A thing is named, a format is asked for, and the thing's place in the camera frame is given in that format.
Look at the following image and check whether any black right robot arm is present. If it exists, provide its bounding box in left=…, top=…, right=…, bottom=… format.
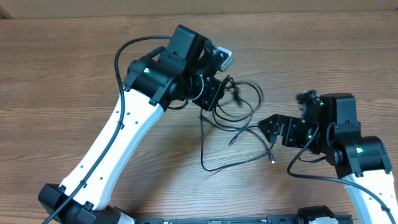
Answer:
left=259, top=90, right=397, bottom=223

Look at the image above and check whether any thin black cable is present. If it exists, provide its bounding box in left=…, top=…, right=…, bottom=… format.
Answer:
left=198, top=113, right=276, bottom=172

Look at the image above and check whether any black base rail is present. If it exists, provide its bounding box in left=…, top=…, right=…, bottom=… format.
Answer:
left=77, top=213, right=354, bottom=224

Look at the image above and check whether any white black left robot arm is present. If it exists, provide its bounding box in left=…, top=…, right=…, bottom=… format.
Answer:
left=38, top=25, right=234, bottom=224

